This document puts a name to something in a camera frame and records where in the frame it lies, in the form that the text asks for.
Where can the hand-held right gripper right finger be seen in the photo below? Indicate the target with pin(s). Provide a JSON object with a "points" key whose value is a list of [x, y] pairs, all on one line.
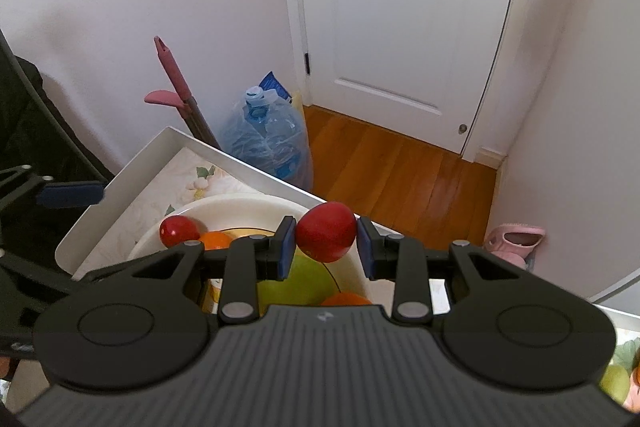
{"points": [[364, 252]]}

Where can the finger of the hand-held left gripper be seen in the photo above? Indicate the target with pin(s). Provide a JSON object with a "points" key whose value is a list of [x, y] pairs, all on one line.
{"points": [[70, 194]]}

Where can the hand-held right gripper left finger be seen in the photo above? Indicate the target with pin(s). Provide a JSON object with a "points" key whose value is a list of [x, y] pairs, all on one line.
{"points": [[286, 252]]}

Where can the large green apple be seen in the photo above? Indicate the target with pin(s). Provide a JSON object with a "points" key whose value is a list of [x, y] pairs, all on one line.
{"points": [[305, 283]]}

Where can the red plum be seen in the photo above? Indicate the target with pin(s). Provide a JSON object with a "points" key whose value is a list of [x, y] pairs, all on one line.
{"points": [[325, 232], [176, 231]]}

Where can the large orange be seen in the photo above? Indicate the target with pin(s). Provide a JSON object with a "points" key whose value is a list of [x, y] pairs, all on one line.
{"points": [[346, 299]]}

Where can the cream bowl with duck print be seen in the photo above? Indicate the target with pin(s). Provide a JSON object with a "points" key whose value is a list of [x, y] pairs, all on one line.
{"points": [[240, 212]]}

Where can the small tangerine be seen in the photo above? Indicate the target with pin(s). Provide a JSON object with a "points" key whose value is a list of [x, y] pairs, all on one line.
{"points": [[216, 239]]}

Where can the floral tablecloth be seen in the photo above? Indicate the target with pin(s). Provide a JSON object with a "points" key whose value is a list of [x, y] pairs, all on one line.
{"points": [[150, 207]]}

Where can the white raised-rim table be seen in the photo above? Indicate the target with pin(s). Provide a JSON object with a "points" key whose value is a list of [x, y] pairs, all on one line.
{"points": [[150, 157]]}

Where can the plastic bag with water bottle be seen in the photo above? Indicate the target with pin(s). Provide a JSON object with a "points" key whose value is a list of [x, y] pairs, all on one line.
{"points": [[272, 142]]}

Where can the pink slipper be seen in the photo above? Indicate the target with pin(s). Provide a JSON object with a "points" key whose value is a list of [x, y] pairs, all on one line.
{"points": [[515, 241]]}

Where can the blue packet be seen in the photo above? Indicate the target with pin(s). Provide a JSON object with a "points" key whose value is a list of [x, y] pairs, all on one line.
{"points": [[274, 84]]}

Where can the door hinge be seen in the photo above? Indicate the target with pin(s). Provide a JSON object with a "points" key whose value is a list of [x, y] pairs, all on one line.
{"points": [[307, 63]]}

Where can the white panel door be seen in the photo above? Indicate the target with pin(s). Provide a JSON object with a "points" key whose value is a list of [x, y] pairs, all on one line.
{"points": [[400, 32]]}

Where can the white refrigerator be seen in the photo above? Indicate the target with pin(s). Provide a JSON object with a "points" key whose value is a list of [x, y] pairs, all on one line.
{"points": [[600, 107]]}

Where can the small green apple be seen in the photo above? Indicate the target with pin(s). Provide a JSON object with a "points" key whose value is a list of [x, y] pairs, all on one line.
{"points": [[614, 384]]}

